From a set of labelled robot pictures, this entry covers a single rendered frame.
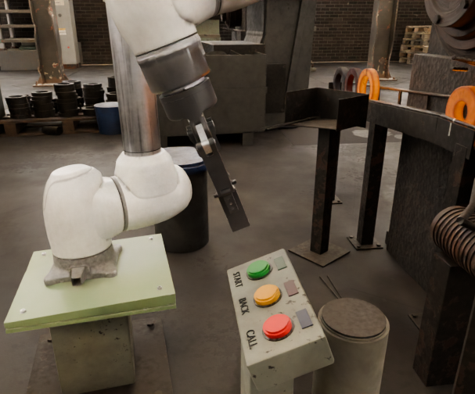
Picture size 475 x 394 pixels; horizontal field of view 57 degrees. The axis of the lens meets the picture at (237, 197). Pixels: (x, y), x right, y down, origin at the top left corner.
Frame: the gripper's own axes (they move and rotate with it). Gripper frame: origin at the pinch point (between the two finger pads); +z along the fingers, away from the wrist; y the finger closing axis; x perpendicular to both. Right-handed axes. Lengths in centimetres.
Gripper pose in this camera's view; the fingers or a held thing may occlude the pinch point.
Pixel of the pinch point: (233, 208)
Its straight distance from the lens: 69.4
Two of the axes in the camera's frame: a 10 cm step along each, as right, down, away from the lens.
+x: -9.3, 3.6, 0.2
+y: -1.3, -3.7, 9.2
